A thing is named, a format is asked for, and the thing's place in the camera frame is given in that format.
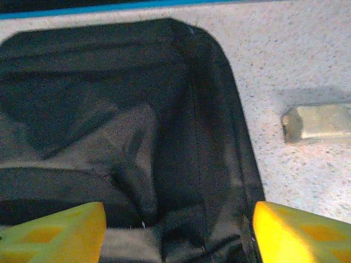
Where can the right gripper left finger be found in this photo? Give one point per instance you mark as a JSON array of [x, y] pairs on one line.
[[55, 235]]

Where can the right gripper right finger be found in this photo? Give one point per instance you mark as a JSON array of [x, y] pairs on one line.
[[296, 235]]

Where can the black backpack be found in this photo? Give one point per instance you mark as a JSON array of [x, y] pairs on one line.
[[123, 109]]

